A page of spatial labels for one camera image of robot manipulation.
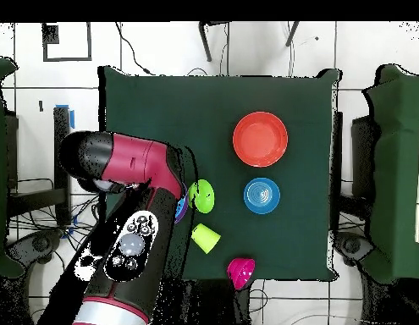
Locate small ribbed green bowl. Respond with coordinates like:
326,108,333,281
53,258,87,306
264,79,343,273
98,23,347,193
187,179,217,215

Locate purple plastic bowl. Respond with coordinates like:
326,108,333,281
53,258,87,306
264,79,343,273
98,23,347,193
174,182,190,225

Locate green plastic cup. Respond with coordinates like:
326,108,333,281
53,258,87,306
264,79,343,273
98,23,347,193
190,222,223,255

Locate orange plastic bowl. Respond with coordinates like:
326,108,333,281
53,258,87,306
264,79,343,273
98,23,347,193
232,111,289,168

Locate pink plastic bowl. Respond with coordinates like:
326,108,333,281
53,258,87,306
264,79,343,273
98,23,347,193
226,257,256,291

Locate ribbed light blue bowl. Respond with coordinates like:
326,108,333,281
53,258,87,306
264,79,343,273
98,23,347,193
243,177,281,215

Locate dark green table cloth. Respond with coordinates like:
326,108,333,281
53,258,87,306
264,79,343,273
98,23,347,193
97,65,342,284

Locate black metal chair legs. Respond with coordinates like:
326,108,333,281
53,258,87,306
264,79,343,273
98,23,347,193
197,20,300,63

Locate black floor cable with plug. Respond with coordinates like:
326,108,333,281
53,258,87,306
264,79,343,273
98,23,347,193
114,21,153,76

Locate black stand post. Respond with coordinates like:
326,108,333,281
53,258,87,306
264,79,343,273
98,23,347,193
52,106,73,226

